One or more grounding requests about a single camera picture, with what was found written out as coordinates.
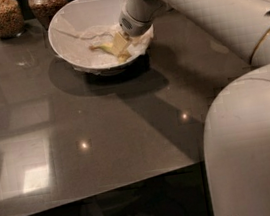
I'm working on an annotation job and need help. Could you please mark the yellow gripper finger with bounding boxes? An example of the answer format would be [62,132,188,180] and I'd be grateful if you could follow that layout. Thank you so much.
[112,32,129,55]
[117,49,131,62]

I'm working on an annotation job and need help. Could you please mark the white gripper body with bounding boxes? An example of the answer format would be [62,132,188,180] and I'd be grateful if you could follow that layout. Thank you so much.
[119,0,172,37]

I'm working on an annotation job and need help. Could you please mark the yellow banana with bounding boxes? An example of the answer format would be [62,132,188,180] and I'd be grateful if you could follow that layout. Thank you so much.
[89,42,118,60]

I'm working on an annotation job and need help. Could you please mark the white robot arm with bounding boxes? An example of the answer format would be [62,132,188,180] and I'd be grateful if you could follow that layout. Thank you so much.
[119,0,270,216]

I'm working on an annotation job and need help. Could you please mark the large white bowl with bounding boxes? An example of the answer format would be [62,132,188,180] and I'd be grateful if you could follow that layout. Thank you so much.
[48,0,154,76]

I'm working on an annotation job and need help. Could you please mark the white paper napkin liner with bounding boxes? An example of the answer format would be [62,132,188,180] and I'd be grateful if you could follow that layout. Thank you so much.
[49,5,154,75]

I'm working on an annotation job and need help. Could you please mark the glass jar of granola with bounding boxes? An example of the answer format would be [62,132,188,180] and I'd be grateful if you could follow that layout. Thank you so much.
[28,0,68,29]

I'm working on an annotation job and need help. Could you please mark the glass jar of cereal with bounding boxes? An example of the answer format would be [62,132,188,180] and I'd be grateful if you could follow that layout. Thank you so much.
[0,0,25,39]

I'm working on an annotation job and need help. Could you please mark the dark stool under table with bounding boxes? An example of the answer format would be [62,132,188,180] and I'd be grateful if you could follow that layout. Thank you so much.
[96,176,193,216]

